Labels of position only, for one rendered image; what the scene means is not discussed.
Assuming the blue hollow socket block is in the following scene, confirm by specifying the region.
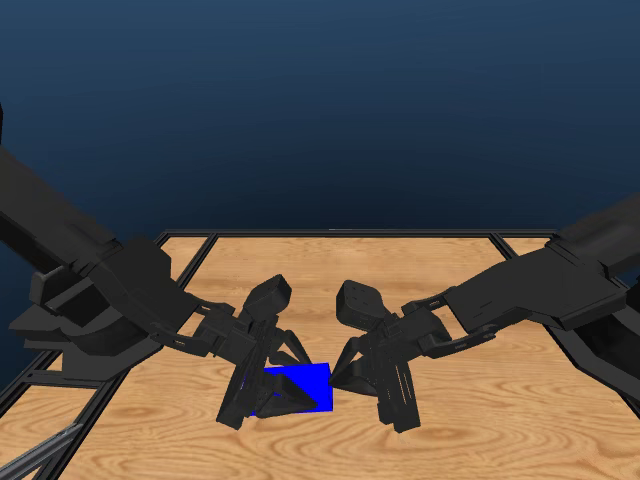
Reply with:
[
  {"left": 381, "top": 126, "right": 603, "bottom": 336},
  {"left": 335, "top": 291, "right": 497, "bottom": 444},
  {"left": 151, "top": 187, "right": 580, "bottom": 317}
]
[{"left": 241, "top": 362, "right": 335, "bottom": 418}]

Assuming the black table frame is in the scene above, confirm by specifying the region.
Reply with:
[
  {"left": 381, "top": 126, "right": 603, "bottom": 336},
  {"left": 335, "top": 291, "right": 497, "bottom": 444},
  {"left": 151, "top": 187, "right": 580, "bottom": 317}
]
[{"left": 0, "top": 228, "right": 640, "bottom": 480}]

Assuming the grey metal frame rail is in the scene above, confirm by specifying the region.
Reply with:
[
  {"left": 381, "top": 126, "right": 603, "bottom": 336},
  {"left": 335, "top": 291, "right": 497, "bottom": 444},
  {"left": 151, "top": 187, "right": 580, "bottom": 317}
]
[{"left": 0, "top": 423, "right": 85, "bottom": 480}]

